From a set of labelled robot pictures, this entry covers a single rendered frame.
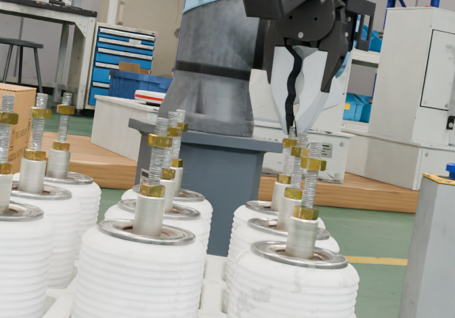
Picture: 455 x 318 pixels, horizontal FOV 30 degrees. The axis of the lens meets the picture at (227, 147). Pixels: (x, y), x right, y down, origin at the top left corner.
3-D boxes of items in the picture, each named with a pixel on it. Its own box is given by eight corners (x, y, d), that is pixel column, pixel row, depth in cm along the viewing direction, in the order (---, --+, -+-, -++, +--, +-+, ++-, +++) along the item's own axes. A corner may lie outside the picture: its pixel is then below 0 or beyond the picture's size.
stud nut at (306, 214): (321, 221, 64) (323, 210, 64) (302, 220, 64) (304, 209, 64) (307, 216, 66) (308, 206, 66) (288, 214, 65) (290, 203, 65)
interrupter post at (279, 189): (286, 212, 90) (290, 182, 90) (295, 217, 88) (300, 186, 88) (265, 211, 89) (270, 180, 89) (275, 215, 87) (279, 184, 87)
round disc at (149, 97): (121, 99, 315) (123, 84, 315) (195, 109, 329) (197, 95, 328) (151, 106, 288) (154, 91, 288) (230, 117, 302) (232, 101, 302)
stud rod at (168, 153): (154, 193, 77) (165, 111, 76) (162, 193, 77) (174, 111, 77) (160, 195, 76) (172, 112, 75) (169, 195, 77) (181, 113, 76)
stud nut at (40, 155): (47, 160, 77) (48, 151, 77) (42, 161, 76) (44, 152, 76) (26, 156, 77) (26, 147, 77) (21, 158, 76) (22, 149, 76)
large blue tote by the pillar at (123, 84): (99, 124, 561) (107, 68, 559) (155, 130, 583) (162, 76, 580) (131, 133, 519) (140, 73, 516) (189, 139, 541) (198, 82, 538)
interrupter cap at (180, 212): (122, 218, 72) (123, 210, 72) (112, 202, 79) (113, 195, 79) (208, 226, 74) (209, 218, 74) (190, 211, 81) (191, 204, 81)
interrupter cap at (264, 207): (296, 210, 94) (297, 203, 94) (329, 224, 87) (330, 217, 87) (233, 204, 91) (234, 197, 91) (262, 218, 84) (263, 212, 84)
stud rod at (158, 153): (143, 216, 64) (158, 118, 64) (141, 214, 65) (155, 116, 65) (156, 217, 65) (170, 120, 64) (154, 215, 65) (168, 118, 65)
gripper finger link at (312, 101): (346, 142, 90) (357, 55, 89) (316, 140, 85) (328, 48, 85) (321, 139, 92) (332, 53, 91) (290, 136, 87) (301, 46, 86)
